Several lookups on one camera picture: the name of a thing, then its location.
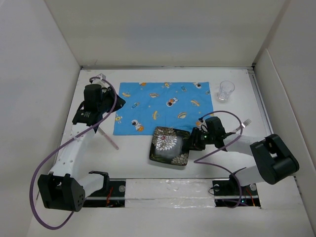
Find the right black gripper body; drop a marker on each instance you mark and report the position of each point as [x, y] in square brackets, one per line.
[208, 138]

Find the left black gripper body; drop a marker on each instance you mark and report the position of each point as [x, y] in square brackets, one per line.
[108, 98]

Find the black floral square plate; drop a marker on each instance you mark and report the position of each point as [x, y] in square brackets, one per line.
[169, 146]

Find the blue space-print cloth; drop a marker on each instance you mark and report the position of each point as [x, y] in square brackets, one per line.
[168, 104]

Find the clear plastic cup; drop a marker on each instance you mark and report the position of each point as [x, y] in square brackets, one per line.
[226, 88]

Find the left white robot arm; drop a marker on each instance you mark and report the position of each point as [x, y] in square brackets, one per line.
[61, 188]

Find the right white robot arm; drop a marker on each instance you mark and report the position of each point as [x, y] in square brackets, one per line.
[273, 160]

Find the pink-handled knife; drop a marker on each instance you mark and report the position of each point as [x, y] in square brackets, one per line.
[101, 131]

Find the pink-handled fork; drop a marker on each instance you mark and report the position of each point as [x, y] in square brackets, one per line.
[242, 126]

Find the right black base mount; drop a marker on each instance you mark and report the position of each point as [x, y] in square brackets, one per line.
[226, 194]

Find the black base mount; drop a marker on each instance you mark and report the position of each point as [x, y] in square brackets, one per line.
[226, 194]
[114, 197]

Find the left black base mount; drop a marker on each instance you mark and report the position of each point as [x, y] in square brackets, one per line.
[114, 197]

